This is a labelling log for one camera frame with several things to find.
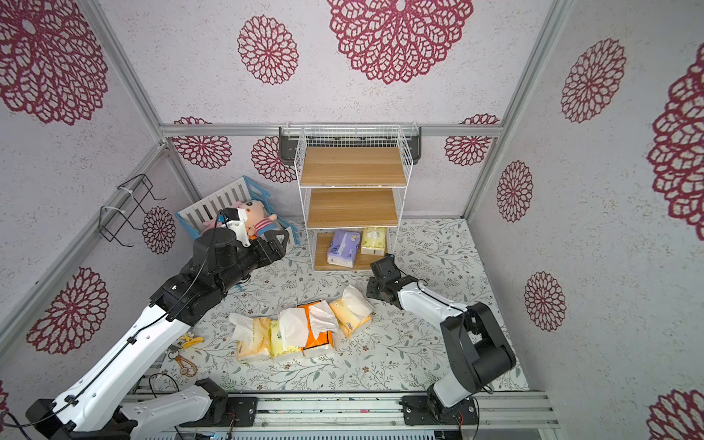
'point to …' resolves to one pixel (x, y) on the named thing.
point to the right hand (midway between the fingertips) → (380, 290)
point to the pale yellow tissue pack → (353, 311)
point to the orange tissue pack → (320, 327)
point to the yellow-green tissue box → (288, 332)
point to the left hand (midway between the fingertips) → (278, 239)
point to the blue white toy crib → (208, 210)
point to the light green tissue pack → (373, 241)
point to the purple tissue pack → (343, 247)
